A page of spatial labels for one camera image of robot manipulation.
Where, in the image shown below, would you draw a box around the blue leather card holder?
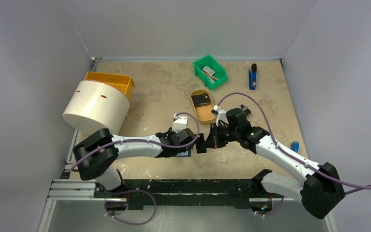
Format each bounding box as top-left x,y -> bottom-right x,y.
173,146 -> 193,157

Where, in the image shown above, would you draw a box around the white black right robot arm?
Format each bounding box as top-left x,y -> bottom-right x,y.
204,105 -> 345,219

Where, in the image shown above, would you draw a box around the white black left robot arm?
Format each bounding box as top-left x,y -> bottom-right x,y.
71,128 -> 198,198

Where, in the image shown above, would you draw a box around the black VIP credit cards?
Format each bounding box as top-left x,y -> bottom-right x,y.
191,92 -> 211,108

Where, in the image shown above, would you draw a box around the tan oval plastic tray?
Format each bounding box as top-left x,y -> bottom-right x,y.
190,89 -> 215,124

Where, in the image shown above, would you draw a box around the blue stapler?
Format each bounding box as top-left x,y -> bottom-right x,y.
248,63 -> 257,90

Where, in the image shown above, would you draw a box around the green plastic bin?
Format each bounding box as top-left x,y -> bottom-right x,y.
193,55 -> 228,90

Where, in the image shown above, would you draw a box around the items inside green bin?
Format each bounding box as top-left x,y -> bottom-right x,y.
201,66 -> 219,84

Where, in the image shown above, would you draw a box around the small blue eraser block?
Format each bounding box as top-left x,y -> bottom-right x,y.
290,141 -> 300,152

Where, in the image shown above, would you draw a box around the yellow wooden box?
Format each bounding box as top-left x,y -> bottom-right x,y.
85,72 -> 135,100

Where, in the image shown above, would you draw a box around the white cylindrical container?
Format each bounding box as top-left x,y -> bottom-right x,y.
62,80 -> 130,135

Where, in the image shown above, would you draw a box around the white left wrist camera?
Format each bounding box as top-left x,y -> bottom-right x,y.
171,116 -> 188,132

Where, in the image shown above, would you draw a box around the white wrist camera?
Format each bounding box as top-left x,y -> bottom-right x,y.
171,116 -> 188,132
211,105 -> 228,126

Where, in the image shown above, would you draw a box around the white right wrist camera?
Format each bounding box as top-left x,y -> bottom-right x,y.
211,105 -> 228,126

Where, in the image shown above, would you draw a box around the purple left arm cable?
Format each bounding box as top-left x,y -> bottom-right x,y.
71,112 -> 201,172

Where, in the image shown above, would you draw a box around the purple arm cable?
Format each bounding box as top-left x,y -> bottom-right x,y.
71,112 -> 201,172
216,92 -> 371,196

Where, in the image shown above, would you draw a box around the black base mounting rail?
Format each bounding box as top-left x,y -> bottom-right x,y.
94,170 -> 278,215

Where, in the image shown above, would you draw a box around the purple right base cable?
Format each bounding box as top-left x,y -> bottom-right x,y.
253,195 -> 285,219

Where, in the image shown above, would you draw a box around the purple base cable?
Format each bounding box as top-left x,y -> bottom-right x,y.
103,188 -> 158,226
253,195 -> 285,219

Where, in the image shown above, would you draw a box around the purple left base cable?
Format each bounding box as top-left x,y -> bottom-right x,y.
103,188 -> 158,226

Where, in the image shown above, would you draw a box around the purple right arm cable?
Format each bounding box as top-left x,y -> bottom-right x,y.
216,92 -> 371,196

